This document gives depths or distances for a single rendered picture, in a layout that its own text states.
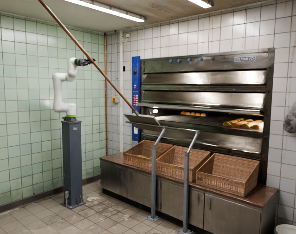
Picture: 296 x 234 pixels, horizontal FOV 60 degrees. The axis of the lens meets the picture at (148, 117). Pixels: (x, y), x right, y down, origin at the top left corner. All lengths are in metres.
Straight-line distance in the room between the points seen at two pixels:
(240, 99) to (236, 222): 1.35
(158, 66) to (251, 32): 1.37
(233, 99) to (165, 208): 1.57
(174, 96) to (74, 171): 1.74
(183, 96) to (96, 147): 1.89
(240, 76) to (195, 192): 1.43
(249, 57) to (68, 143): 2.52
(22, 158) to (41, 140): 0.34
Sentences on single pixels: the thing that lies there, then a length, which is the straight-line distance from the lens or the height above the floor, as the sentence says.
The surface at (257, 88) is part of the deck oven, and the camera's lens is 3.12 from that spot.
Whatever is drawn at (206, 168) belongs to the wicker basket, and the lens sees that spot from 3.21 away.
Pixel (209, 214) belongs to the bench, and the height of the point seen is 0.30.
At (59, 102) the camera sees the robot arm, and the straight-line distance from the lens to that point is 3.58.
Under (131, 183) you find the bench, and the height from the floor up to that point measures 0.35.
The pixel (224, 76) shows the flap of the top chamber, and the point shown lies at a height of 1.80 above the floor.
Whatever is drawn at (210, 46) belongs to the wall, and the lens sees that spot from 3.38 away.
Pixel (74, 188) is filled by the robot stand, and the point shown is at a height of 0.27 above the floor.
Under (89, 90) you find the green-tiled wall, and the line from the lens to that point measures 4.42.
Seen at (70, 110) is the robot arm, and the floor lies 1.35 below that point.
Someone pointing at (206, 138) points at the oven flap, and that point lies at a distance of 3.42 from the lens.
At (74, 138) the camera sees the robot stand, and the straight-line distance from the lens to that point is 3.62.
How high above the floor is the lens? 1.67
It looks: 7 degrees down
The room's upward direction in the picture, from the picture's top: straight up
